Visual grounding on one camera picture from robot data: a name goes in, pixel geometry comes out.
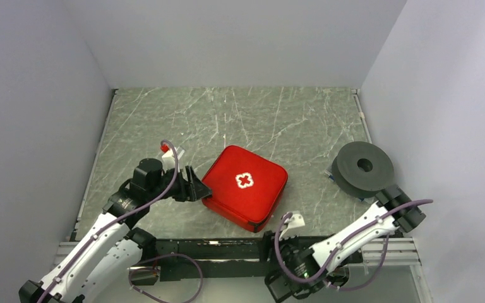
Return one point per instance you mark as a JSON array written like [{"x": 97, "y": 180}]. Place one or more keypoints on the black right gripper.
[{"x": 267, "y": 241}]

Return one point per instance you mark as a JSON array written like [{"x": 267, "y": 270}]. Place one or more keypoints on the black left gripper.
[{"x": 193, "y": 189}]

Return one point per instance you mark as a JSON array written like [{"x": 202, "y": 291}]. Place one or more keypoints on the red medicine kit case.
[{"x": 246, "y": 188}]

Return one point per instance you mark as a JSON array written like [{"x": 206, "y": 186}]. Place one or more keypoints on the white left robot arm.
[{"x": 114, "y": 243}]

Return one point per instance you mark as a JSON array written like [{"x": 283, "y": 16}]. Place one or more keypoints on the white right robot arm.
[{"x": 303, "y": 271}]

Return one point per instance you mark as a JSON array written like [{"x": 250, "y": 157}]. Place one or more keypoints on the grey filament spool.
[{"x": 362, "y": 169}]

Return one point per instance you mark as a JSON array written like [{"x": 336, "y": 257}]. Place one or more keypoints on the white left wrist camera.
[{"x": 168, "y": 159}]

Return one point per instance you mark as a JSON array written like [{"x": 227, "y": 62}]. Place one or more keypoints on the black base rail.
[{"x": 221, "y": 258}]

